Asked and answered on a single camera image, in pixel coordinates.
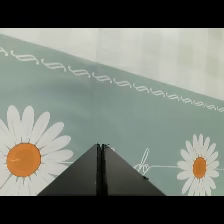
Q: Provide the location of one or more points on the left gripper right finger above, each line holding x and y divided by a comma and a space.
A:
125, 179

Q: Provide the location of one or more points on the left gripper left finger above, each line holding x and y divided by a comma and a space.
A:
81, 178

